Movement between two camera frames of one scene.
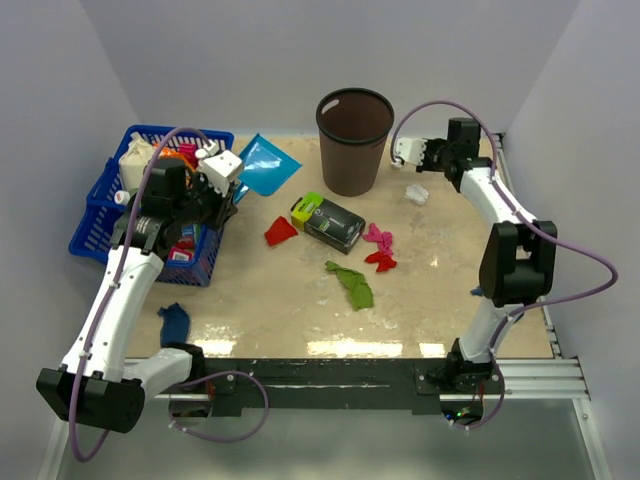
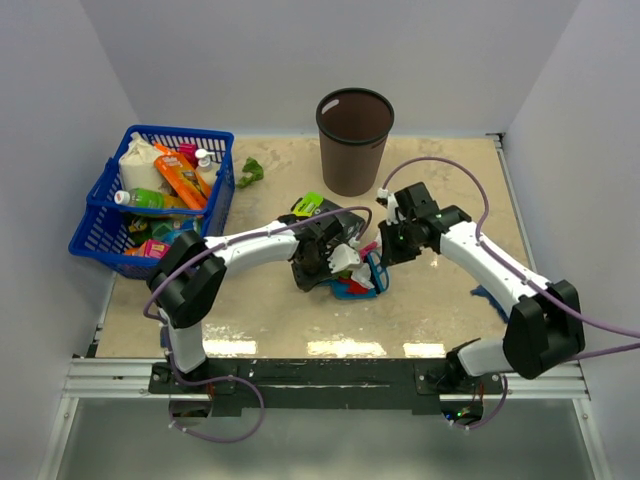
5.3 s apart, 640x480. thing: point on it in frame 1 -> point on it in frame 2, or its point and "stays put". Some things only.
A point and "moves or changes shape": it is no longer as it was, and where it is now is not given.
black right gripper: [425, 167] -> [392, 255]
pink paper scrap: [382, 238] moves or changes shape
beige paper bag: [134, 161] stays put
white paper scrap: [416, 193] moves or changes shape
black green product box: [327, 221] stays put
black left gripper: [224, 206] -> [306, 282]
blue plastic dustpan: [264, 168] -> [341, 292]
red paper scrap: [385, 262] -> [353, 286]
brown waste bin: [353, 124] stays put
